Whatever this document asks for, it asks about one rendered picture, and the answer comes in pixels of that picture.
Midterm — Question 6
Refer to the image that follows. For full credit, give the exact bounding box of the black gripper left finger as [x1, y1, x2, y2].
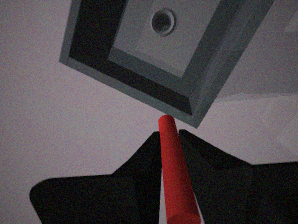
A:
[29, 131, 162, 224]

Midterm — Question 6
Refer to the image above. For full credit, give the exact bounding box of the red peg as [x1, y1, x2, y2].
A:
[158, 115, 201, 224]

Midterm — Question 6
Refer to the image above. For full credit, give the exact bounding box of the grey plate with round hole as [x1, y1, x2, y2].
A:
[114, 0, 221, 78]

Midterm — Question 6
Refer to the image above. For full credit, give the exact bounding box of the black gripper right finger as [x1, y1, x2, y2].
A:
[179, 129, 298, 224]

